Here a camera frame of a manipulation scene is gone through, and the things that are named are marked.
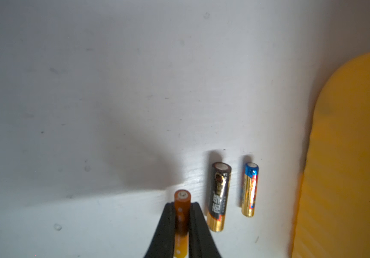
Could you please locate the yellow plastic storage box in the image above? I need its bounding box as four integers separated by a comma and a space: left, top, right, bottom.
292, 53, 370, 258

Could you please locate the orange battery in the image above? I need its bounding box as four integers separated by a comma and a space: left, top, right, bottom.
174, 189, 191, 258

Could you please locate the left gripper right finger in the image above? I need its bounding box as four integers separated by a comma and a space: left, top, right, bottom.
189, 202, 221, 258

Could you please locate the black gold battery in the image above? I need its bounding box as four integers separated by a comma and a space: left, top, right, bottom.
207, 162, 232, 232

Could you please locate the red gold blue battery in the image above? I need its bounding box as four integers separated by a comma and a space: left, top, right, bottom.
241, 162, 259, 217

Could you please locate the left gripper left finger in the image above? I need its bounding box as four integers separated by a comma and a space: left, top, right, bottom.
144, 203, 176, 258

